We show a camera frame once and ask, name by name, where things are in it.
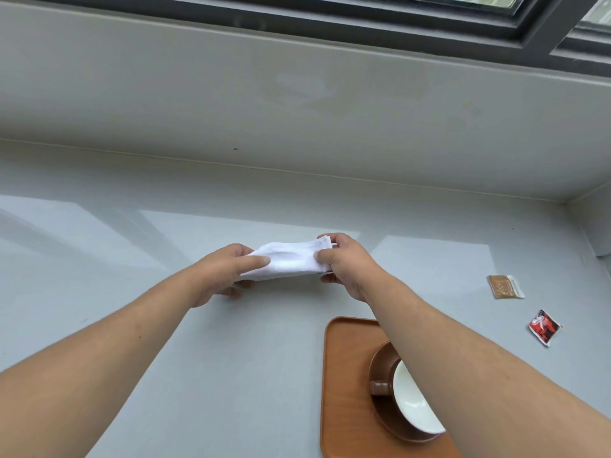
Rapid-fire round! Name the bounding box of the person's right hand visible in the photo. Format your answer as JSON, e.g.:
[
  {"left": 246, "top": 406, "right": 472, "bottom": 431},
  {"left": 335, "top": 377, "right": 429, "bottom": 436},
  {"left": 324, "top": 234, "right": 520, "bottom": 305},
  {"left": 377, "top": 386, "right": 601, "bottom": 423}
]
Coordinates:
[{"left": 313, "top": 233, "right": 383, "bottom": 303}]

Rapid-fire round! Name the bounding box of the person's left hand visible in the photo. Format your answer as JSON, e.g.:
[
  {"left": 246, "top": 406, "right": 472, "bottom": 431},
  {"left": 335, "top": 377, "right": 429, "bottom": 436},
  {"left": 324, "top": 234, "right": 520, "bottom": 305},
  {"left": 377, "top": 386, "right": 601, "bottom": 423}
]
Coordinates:
[{"left": 189, "top": 243, "right": 271, "bottom": 309}]

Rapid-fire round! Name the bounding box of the white cloth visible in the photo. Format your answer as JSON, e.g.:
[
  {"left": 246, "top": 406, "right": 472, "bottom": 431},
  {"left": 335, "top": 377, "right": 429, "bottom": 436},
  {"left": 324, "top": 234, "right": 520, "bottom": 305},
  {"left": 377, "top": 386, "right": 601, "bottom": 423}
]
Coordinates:
[{"left": 237, "top": 237, "right": 335, "bottom": 283}]

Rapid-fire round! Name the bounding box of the person's right forearm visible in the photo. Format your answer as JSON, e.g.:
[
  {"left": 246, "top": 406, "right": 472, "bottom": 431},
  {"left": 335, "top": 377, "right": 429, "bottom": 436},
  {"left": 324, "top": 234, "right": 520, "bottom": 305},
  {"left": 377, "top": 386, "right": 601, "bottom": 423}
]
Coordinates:
[{"left": 358, "top": 271, "right": 611, "bottom": 458}]

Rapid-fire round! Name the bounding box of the person's left forearm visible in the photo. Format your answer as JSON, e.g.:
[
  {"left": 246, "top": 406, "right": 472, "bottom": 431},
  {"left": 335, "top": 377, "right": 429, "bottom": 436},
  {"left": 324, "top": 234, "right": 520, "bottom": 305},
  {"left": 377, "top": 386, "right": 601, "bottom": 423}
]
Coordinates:
[{"left": 0, "top": 262, "right": 203, "bottom": 458}]

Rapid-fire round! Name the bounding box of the brown saucer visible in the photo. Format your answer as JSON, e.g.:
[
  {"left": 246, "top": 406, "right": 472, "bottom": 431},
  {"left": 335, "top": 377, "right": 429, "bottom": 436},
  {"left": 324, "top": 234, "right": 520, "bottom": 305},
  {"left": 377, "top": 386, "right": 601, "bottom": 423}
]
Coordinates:
[{"left": 368, "top": 340, "right": 445, "bottom": 443}]

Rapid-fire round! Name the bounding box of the brown wooden tray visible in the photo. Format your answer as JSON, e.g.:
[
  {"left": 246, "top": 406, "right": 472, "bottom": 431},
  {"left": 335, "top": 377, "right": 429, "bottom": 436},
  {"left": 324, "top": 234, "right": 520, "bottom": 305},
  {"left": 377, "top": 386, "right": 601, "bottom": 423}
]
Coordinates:
[{"left": 320, "top": 316, "right": 463, "bottom": 458}]

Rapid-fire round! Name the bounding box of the brown cup with white inside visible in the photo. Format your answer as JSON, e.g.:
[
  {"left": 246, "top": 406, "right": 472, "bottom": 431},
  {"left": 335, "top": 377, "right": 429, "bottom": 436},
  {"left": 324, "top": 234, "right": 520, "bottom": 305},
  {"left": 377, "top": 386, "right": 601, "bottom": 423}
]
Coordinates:
[{"left": 369, "top": 360, "right": 446, "bottom": 435}]

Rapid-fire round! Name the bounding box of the brown and white sachet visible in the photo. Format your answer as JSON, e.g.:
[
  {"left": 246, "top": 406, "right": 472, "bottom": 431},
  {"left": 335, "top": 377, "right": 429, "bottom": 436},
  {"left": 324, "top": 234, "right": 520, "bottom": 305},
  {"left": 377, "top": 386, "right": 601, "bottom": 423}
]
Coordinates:
[{"left": 487, "top": 275, "right": 525, "bottom": 300}]

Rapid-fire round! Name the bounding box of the red and black sachet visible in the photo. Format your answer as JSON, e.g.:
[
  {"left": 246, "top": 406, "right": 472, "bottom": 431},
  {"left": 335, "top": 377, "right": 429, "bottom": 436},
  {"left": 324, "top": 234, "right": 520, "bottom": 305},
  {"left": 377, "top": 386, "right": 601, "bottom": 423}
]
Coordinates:
[{"left": 527, "top": 309, "right": 563, "bottom": 348}]

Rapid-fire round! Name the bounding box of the dark window frame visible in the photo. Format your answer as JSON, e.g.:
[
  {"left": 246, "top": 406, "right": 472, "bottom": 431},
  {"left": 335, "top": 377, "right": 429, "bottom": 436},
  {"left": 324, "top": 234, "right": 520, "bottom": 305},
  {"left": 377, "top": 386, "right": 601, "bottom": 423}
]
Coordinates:
[{"left": 43, "top": 0, "right": 611, "bottom": 72}]

